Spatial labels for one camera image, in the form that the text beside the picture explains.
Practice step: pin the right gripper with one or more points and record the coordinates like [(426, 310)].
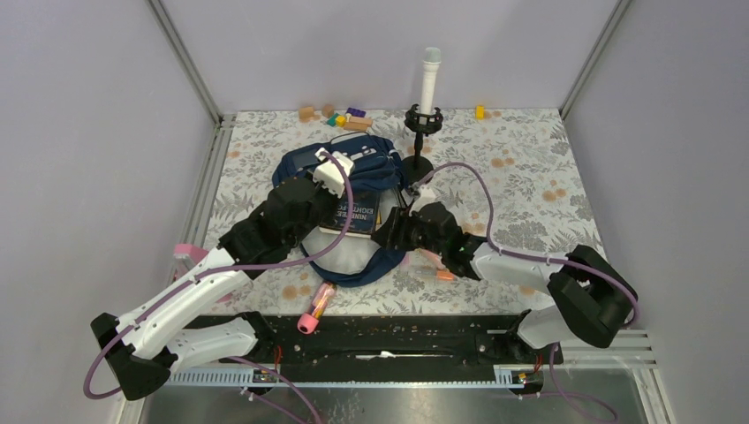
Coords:
[(396, 230)]

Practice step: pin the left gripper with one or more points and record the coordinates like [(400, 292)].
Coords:
[(324, 192)]

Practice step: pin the navy blue student backpack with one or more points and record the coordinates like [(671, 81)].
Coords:
[(378, 167)]

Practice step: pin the dark blue book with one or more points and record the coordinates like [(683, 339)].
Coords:
[(366, 215)]

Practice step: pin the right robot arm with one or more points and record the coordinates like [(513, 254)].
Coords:
[(591, 301)]

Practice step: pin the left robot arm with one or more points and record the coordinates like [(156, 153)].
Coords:
[(148, 345)]

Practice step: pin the grey orange-capped marker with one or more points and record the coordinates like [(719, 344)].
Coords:
[(437, 274)]

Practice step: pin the black microphone stand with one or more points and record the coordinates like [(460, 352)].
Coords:
[(417, 166)]

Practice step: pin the teal toy block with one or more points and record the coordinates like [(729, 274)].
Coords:
[(332, 121)]

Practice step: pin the long tan wooden block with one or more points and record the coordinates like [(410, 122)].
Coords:
[(357, 124)]

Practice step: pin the purple toy block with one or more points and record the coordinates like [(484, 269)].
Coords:
[(355, 112)]

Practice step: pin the pink box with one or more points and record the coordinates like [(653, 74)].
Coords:
[(185, 257)]

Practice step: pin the pink-capped clear tube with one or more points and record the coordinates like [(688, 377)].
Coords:
[(309, 320)]

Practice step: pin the white microphone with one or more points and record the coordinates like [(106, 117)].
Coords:
[(430, 63)]

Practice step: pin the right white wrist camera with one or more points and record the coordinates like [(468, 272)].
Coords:
[(422, 195)]

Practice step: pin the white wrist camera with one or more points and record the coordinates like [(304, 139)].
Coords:
[(422, 195), (331, 170)]

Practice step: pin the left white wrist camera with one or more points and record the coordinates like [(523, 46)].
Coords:
[(331, 170)]

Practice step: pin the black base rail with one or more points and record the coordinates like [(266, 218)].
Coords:
[(395, 348)]

